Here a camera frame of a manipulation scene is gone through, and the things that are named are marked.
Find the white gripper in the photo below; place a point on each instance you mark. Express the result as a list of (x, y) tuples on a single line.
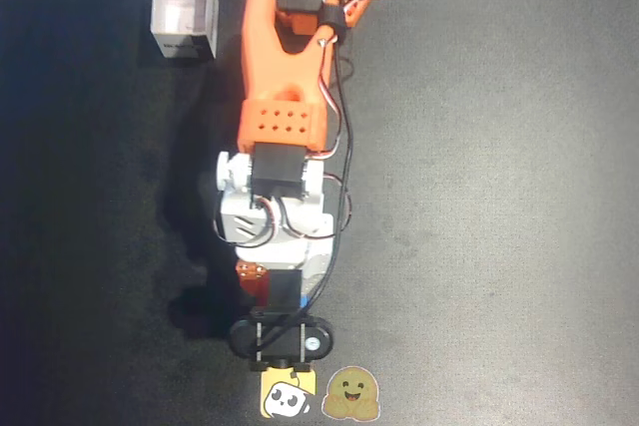
[(286, 290)]

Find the orange and white robot arm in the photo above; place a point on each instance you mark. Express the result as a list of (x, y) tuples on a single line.
[(272, 77)]

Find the blue cube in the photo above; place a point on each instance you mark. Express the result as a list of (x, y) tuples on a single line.
[(305, 301)]

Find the yellow robot mascot sticker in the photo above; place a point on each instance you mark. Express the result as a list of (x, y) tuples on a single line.
[(289, 396)]

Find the hugging face emoji sticker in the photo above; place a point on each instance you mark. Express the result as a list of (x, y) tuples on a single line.
[(351, 392)]

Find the open white cardboard box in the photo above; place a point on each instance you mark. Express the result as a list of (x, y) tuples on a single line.
[(183, 17)]

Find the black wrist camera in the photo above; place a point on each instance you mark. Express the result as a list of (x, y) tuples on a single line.
[(279, 338)]

